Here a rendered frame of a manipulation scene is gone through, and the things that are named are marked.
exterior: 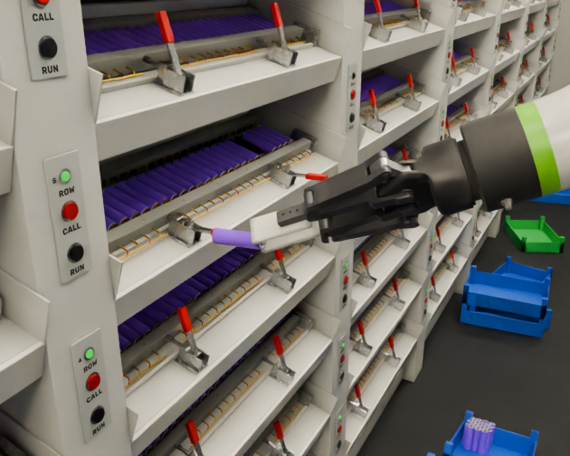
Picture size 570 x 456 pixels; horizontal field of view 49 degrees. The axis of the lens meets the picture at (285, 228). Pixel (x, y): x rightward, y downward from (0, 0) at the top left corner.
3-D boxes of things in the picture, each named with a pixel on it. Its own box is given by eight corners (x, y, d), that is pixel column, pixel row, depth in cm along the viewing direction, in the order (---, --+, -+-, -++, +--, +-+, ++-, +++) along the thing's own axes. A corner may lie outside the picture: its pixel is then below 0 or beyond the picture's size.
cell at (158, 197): (131, 187, 88) (168, 207, 86) (123, 191, 87) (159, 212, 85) (134, 175, 87) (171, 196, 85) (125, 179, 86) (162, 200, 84)
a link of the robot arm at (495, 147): (541, 175, 55) (547, 219, 63) (504, 75, 61) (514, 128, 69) (471, 195, 57) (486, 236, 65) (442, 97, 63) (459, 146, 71)
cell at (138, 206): (111, 195, 85) (148, 217, 83) (101, 199, 83) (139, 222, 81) (113, 184, 84) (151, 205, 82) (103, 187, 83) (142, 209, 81)
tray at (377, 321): (417, 297, 198) (433, 261, 192) (341, 404, 149) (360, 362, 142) (360, 266, 204) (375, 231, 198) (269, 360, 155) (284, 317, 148)
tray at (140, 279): (331, 183, 120) (347, 137, 115) (109, 332, 70) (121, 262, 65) (244, 139, 125) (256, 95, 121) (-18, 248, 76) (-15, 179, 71)
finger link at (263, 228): (313, 227, 67) (310, 224, 67) (253, 245, 69) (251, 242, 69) (309, 204, 69) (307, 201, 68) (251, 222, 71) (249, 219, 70)
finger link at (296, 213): (325, 214, 67) (315, 201, 64) (280, 227, 68) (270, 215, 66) (323, 203, 67) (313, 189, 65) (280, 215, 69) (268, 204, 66)
